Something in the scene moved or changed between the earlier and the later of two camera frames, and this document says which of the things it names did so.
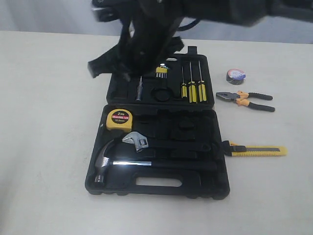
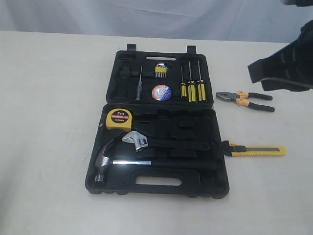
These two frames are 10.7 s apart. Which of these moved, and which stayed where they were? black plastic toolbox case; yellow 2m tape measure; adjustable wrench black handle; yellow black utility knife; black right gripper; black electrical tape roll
Moved: black right gripper; black electrical tape roll
Stayed: black plastic toolbox case; yellow black utility knife; yellow 2m tape measure; adjustable wrench black handle
